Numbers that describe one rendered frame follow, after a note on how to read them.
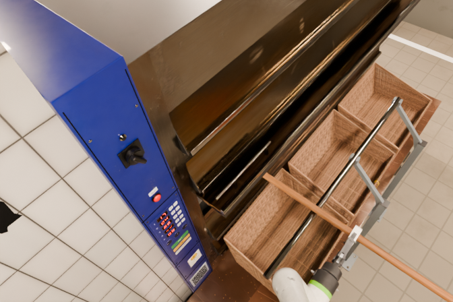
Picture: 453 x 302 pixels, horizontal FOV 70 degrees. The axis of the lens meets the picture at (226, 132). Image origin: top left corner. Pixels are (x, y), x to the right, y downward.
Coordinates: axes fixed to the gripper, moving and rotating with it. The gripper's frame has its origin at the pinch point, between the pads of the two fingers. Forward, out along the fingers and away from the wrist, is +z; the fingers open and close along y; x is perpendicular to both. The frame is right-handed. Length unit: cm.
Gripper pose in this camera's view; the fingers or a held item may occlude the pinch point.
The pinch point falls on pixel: (354, 235)
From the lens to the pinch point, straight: 148.8
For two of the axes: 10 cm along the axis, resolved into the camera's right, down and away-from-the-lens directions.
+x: 7.6, 4.8, -4.4
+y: 0.7, 6.0, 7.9
